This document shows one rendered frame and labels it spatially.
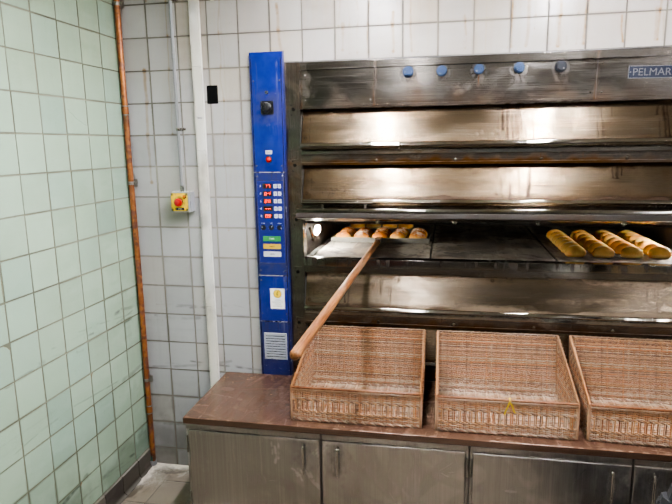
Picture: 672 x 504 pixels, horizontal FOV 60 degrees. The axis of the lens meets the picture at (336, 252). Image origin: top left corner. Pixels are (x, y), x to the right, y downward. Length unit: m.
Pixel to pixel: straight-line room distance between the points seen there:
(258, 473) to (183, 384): 0.81
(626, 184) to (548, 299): 0.60
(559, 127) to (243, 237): 1.55
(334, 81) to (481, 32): 0.68
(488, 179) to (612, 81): 0.65
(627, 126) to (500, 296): 0.91
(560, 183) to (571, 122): 0.26
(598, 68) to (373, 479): 1.97
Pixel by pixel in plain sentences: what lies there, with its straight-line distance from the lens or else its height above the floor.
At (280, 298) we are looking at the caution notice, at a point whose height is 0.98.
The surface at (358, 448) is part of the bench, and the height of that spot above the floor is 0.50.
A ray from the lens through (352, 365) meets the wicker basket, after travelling 2.86.
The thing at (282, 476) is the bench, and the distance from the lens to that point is 2.65.
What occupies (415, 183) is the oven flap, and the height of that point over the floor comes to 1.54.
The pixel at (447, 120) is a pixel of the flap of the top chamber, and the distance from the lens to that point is 2.72.
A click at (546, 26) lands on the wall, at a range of 2.77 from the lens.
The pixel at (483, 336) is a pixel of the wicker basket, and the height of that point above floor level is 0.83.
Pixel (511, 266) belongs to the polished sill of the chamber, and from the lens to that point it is 2.78.
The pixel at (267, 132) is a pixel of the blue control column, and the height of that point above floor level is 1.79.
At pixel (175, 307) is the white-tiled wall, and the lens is 3.15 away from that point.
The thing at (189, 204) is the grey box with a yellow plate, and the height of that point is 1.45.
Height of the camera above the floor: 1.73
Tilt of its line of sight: 11 degrees down
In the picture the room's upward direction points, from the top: 1 degrees counter-clockwise
